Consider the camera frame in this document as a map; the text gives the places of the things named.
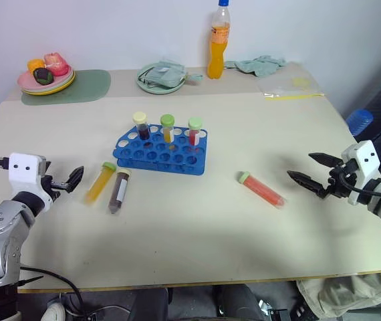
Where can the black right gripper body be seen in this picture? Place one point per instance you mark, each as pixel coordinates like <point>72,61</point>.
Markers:
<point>339,184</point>

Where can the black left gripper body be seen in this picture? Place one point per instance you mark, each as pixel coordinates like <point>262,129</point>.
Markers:
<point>51,187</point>

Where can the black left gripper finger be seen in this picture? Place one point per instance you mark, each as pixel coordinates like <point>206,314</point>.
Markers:
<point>71,185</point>
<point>79,174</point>

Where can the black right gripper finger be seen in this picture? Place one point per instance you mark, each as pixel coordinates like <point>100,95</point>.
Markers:
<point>305,180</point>
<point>325,158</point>

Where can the large yellow liquid tube, green cap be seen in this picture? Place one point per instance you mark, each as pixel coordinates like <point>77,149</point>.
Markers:
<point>98,184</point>

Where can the orange-red liquid tube, green cap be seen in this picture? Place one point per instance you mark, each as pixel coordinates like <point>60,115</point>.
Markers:
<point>262,190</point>

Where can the brown liquid tube, white label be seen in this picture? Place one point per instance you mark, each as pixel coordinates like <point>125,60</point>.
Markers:
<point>119,192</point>

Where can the dark liquid tube, pale yellow cap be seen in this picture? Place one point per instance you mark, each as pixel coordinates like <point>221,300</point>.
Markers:
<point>142,128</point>

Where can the blue test tube rack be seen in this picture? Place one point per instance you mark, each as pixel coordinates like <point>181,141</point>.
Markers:
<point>160,158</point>

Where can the red liquid tube, green cap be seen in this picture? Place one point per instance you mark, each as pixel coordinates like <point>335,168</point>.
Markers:
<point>194,133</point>

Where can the blue bottle cap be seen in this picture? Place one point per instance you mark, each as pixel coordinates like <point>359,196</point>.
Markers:
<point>360,121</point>

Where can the clear plastic zip bag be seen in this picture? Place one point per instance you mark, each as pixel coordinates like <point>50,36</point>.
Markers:
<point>287,87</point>

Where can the green placemat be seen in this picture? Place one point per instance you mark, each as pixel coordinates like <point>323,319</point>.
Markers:
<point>90,87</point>

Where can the plates with toy food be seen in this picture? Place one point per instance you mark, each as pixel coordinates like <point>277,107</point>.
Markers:
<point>61,86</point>

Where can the pink plate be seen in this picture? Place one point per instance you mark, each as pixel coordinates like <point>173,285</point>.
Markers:
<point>26,83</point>

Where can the beige fabric bag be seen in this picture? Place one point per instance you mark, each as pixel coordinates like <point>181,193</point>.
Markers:
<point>344,294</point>

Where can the crumpled green cloth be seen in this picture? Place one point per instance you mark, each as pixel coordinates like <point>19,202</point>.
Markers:
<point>260,65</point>

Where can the pale green plate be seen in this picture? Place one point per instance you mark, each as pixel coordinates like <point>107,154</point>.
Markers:
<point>158,89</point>

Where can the orange toy food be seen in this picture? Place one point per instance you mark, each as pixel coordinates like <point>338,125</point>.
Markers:
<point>35,64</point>

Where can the white shoe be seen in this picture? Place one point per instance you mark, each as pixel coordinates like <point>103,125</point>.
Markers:
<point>53,311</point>

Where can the orange soda bottle, blue cap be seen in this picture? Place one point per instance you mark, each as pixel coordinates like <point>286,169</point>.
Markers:
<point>218,50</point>

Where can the dark rounded shape under table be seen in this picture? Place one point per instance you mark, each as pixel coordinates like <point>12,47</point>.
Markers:
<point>210,302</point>

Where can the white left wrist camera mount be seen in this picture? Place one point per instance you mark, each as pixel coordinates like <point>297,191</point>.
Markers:
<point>23,170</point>

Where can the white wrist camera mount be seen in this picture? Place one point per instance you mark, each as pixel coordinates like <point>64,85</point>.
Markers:
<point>366,157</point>
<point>23,170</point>

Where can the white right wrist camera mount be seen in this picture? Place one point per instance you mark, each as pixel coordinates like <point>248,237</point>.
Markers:
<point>366,157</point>

